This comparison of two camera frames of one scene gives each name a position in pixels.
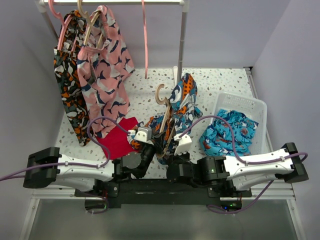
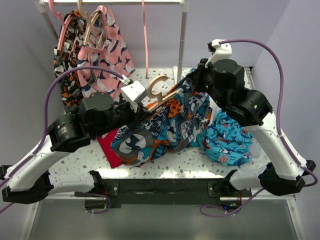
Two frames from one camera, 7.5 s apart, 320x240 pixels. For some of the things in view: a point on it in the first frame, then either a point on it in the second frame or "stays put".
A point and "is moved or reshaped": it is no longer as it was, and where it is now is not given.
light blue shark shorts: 217,139 stays put
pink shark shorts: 105,64 stays put
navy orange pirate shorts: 166,127 is moved or reshaped
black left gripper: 151,146 → 135,116
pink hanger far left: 57,15 stays put
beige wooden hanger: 167,104 → 161,101
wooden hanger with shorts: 90,23 stays put
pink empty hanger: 145,42 stays put
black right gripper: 175,157 → 201,70
